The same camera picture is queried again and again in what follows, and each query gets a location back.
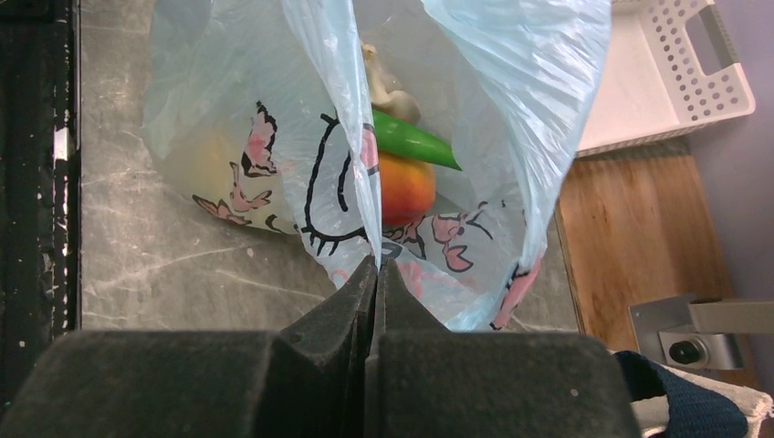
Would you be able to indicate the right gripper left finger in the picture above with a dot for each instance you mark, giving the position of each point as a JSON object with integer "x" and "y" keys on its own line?
{"x": 330, "y": 346}

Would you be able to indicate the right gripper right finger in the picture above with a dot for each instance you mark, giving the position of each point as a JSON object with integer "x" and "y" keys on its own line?
{"x": 399, "y": 383}

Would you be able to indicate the green chili pepper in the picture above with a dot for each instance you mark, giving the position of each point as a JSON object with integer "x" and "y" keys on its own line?
{"x": 406, "y": 140}

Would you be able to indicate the light blue plastic grocery bag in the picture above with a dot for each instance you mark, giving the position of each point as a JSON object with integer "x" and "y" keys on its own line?
{"x": 508, "y": 85}

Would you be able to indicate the beige canvas tote bag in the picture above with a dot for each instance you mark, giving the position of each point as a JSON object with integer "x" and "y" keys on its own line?
{"x": 668, "y": 402}

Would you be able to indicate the orange peach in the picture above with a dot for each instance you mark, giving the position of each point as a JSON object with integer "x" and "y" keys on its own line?
{"x": 408, "y": 189}

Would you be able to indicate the yellow lemon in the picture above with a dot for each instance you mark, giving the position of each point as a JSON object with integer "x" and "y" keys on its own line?
{"x": 208, "y": 171}

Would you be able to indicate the wooden board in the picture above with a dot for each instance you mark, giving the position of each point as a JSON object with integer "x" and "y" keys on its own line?
{"x": 634, "y": 230}

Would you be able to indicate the metal monitor stand base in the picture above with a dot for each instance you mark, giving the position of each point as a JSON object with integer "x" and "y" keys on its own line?
{"x": 693, "y": 333}

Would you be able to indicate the white perforated basket rear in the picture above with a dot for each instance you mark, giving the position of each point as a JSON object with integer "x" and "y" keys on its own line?
{"x": 671, "y": 69}

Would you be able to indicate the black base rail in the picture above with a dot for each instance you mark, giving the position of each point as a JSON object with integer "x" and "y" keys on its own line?
{"x": 40, "y": 183}

